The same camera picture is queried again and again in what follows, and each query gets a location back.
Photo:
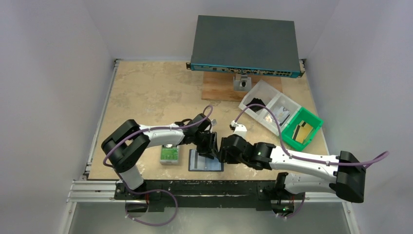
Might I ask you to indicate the blue card holder wallet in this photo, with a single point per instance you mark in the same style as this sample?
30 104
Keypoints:
213 165

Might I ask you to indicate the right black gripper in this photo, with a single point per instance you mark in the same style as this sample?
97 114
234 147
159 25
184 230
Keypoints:
222 151

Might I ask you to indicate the white blue card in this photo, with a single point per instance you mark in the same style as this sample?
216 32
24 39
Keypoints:
281 113

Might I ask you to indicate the grey metal stand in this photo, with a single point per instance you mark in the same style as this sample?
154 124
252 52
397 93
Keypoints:
242 83

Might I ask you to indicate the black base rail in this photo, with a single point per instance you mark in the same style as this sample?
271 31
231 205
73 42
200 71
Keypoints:
261 195

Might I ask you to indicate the clear plastic bin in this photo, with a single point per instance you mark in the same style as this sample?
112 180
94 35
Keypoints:
266 119
262 91

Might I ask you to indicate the white card black stripe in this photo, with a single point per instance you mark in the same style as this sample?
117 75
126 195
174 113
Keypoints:
196 162

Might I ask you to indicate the green plastic bin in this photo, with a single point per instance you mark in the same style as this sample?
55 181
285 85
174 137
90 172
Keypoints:
302 115

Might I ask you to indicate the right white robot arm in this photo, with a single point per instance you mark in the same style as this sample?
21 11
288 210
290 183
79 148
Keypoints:
342 175

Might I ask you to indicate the wooden board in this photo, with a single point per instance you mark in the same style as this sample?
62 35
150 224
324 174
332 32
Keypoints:
219 86

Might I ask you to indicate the black card in bin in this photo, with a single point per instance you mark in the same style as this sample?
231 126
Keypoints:
255 104

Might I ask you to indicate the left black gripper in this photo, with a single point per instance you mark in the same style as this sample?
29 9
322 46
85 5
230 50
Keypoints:
209 144

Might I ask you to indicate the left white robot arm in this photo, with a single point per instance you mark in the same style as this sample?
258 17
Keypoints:
128 142

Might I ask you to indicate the blue network switch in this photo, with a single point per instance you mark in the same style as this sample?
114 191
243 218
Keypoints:
245 46

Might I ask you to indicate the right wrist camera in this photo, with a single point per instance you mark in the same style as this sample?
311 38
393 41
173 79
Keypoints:
238 129

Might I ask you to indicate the green card box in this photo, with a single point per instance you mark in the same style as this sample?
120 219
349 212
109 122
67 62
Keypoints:
169 154

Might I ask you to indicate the gold card black stripe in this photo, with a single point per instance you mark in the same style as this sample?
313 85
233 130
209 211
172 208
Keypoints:
309 130

